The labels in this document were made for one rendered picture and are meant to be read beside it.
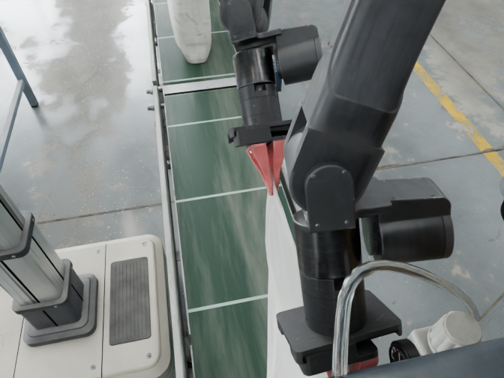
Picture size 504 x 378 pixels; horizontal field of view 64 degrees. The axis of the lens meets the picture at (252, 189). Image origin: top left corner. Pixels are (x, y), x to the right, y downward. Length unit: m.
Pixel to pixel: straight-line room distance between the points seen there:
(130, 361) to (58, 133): 1.53
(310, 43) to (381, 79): 0.29
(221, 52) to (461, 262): 1.52
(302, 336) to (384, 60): 0.24
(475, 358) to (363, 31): 0.19
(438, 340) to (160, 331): 1.11
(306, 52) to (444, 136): 1.98
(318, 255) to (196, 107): 1.55
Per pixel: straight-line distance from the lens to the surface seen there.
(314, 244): 0.34
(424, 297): 1.80
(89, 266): 1.54
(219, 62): 2.14
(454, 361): 0.18
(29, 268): 1.16
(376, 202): 0.33
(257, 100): 0.56
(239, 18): 0.58
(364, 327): 0.39
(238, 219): 1.39
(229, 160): 1.58
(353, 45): 0.28
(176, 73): 2.08
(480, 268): 1.98
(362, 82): 0.28
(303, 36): 0.58
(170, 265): 1.27
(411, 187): 0.36
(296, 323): 0.40
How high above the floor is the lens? 1.50
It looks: 49 degrees down
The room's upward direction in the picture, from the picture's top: straight up
